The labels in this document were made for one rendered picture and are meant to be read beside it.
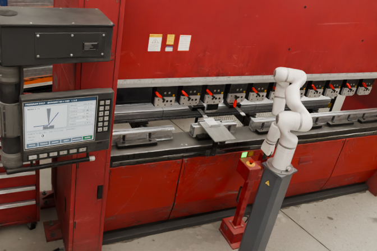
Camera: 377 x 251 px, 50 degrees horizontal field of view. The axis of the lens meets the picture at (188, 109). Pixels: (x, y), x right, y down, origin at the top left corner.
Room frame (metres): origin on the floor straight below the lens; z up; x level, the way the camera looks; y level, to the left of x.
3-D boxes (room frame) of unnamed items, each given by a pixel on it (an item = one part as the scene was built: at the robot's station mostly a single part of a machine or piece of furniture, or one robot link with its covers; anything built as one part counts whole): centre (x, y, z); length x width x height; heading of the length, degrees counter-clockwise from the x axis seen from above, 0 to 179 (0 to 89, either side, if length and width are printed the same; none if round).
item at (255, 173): (2.69, -0.59, 0.75); 0.20 x 0.16 x 0.18; 121
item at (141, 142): (2.47, 0.32, 0.89); 0.30 x 0.05 x 0.03; 119
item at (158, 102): (2.61, 0.20, 1.26); 0.15 x 0.09 x 0.17; 119
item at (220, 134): (2.69, -0.25, 1.00); 0.26 x 0.18 x 0.01; 29
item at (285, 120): (2.36, -0.66, 1.30); 0.19 x 0.12 x 0.24; 96
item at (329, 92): (3.39, -1.20, 1.26); 0.15 x 0.09 x 0.17; 119
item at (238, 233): (2.67, -0.61, 0.06); 0.25 x 0.20 x 0.12; 31
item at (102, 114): (1.76, 0.60, 1.42); 0.45 x 0.12 x 0.36; 125
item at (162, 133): (2.55, 0.31, 0.92); 0.50 x 0.06 x 0.10; 119
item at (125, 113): (3.28, -0.37, 0.93); 2.30 x 0.14 x 0.10; 119
